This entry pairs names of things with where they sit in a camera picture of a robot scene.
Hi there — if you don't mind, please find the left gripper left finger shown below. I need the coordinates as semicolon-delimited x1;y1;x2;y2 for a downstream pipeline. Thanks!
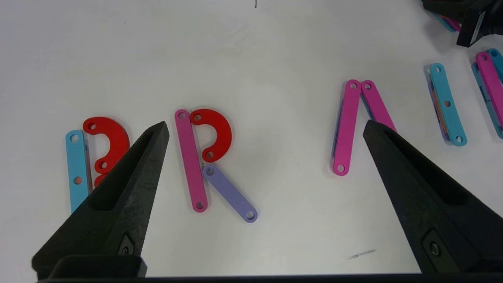
31;121;170;280

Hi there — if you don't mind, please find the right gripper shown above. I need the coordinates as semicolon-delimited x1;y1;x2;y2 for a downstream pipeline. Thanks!
422;0;503;48

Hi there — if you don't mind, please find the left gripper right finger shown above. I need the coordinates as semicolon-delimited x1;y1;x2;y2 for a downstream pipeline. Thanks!
362;120;503;274

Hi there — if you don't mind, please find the pink bar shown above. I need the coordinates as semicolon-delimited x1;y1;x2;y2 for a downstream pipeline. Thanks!
431;11;463;33
332;79;362;176
174;109;209;213
360;79;398;132
471;51;503;139

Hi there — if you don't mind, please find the short purple bar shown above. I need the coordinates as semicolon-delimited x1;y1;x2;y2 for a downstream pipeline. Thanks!
202;164;259;224

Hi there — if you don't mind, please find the small red arc piece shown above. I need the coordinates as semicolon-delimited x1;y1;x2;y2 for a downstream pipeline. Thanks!
189;108;233;164

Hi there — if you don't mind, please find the long blue bar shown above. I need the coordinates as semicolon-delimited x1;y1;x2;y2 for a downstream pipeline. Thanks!
428;62;468;147
65;130;93;214

